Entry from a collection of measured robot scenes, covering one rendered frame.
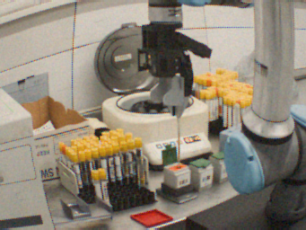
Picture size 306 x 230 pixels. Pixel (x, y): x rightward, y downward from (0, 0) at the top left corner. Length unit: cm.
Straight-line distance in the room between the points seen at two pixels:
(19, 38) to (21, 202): 73
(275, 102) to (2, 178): 55
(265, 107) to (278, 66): 8
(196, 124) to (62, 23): 51
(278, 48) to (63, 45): 103
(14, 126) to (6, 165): 9
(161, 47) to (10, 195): 49
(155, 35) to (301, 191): 51
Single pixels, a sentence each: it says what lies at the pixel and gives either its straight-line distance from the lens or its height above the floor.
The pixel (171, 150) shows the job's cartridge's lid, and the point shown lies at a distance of 138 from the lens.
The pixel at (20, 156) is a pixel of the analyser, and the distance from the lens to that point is 106.
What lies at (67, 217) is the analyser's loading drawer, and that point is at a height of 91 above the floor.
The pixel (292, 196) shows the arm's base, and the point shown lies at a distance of 106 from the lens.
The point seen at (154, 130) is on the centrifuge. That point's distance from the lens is 156.
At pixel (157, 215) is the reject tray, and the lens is 130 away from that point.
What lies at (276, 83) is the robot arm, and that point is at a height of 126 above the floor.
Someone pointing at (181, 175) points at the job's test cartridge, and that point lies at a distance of 135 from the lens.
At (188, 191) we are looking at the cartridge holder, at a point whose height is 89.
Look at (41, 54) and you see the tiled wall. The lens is 173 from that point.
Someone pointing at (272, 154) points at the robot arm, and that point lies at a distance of 92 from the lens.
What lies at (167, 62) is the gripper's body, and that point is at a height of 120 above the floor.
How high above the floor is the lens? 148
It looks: 18 degrees down
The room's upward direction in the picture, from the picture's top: 2 degrees counter-clockwise
